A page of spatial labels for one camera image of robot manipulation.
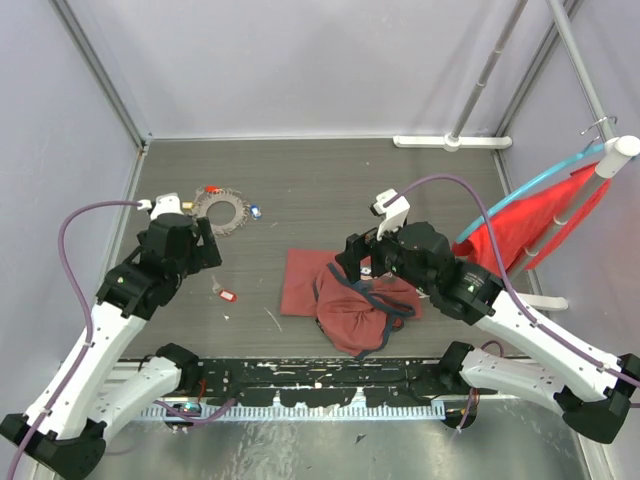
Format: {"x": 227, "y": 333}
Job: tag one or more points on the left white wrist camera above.
{"x": 163, "y": 204}

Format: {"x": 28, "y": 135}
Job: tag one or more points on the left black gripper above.
{"x": 209, "y": 254}

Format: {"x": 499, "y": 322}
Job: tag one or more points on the red cloth on hanger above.
{"x": 520, "y": 224}

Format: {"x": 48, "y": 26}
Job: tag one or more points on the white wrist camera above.
{"x": 163, "y": 204}
{"x": 392, "y": 210}

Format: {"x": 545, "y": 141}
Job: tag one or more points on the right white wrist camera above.
{"x": 392, "y": 210}

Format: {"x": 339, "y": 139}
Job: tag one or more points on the key with red tag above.
{"x": 210, "y": 189}
{"x": 222, "y": 292}

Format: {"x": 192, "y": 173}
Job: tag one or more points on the dark red shirt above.
{"x": 358, "y": 318}

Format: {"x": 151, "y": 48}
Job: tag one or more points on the teal clothes hanger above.
{"x": 594, "y": 146}

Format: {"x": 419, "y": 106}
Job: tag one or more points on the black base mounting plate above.
{"x": 321, "y": 382}

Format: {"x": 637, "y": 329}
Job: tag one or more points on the white grey clothes rack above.
{"x": 619, "y": 150}

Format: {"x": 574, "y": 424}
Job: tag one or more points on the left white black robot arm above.
{"x": 69, "y": 426}

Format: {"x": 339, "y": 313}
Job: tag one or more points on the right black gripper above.
{"x": 357, "y": 247}

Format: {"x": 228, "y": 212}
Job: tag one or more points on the slotted cable duct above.
{"x": 356, "y": 411}

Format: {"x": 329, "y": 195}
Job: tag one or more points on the key with blue tag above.
{"x": 255, "y": 211}

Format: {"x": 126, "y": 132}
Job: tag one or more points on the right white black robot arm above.
{"x": 589, "y": 388}

